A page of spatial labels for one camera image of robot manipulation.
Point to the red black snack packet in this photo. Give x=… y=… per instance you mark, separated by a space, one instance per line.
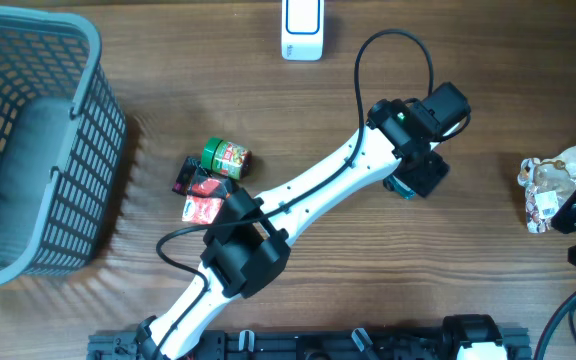
x=204 y=191

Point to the white barcode scanner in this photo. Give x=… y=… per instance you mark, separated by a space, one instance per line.
x=302 y=29

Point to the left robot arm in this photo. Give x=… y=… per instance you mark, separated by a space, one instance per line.
x=250 y=240

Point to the blue mouthwash bottle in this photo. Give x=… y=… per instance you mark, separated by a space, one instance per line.
x=393 y=184

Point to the green lidded jar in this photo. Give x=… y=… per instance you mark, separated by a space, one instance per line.
x=226 y=158

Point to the grey plastic shopping basket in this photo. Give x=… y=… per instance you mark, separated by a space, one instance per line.
x=62 y=133

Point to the beige snack bag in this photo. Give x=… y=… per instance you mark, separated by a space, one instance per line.
x=548 y=184

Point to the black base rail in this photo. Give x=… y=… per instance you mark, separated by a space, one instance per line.
x=393 y=343

